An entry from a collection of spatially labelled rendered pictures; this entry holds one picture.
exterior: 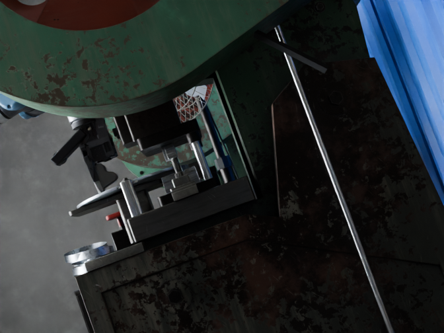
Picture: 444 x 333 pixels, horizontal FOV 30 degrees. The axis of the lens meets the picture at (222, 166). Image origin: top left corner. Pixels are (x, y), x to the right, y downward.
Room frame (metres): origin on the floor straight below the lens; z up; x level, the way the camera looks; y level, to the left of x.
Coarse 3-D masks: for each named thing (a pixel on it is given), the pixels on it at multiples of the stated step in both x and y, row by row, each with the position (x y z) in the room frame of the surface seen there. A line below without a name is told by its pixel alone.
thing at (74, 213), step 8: (144, 184) 2.09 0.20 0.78; (152, 184) 2.09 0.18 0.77; (160, 184) 2.13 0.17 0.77; (120, 192) 2.10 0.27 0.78; (136, 192) 2.10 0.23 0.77; (144, 192) 2.11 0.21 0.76; (104, 200) 2.09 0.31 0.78; (112, 200) 2.09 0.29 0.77; (120, 200) 2.11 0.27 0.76; (144, 200) 2.11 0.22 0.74; (80, 208) 2.08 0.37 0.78; (88, 208) 2.08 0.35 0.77; (96, 208) 2.15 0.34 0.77; (120, 208) 2.11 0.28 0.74; (128, 208) 2.11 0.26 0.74; (144, 208) 2.11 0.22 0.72; (152, 208) 2.14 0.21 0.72; (72, 216) 2.12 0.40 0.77; (80, 216) 2.22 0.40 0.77; (128, 216) 2.11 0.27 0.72; (128, 224) 2.11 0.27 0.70; (128, 232) 2.11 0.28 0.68
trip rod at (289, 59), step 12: (288, 60) 1.88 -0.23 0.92; (300, 84) 1.88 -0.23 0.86; (300, 96) 1.89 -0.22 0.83; (312, 120) 1.88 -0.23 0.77; (324, 156) 1.88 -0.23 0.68; (336, 180) 1.88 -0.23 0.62; (336, 192) 1.88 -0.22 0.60; (348, 216) 1.88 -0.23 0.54; (360, 252) 1.88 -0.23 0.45; (372, 276) 1.88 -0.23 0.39; (372, 288) 1.88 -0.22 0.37; (384, 312) 1.88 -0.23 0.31
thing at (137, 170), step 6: (210, 156) 5.22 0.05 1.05; (210, 162) 5.22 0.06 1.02; (132, 168) 5.18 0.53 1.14; (138, 168) 5.19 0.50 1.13; (144, 168) 5.19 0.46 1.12; (150, 168) 5.19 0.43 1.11; (156, 168) 5.19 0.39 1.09; (162, 168) 5.20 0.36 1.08; (216, 168) 5.22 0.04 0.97; (138, 174) 5.19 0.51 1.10; (144, 174) 5.19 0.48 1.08; (234, 174) 5.50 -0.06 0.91; (222, 180) 5.50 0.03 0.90
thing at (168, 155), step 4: (172, 144) 2.14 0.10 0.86; (164, 148) 2.15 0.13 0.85; (168, 148) 2.14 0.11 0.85; (172, 148) 2.14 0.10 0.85; (164, 152) 2.15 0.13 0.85; (168, 152) 2.14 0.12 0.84; (172, 152) 2.14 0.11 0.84; (164, 156) 2.15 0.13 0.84; (168, 156) 2.14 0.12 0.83; (172, 156) 2.14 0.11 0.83; (176, 156) 2.14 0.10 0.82; (168, 160) 2.15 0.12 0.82
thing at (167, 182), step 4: (188, 168) 2.09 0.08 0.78; (192, 168) 2.09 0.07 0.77; (184, 172) 2.09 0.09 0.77; (188, 172) 2.09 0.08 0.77; (192, 172) 2.09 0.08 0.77; (196, 172) 2.09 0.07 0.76; (168, 176) 2.08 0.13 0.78; (172, 176) 2.08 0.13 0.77; (192, 176) 2.09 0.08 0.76; (196, 176) 2.09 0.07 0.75; (164, 180) 2.08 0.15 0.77; (168, 180) 2.08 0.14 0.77; (192, 180) 2.09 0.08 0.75; (196, 180) 2.09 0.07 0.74; (164, 184) 2.08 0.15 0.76; (168, 184) 2.08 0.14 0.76; (172, 184) 2.08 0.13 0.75; (168, 188) 2.08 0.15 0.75; (168, 192) 2.08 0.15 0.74
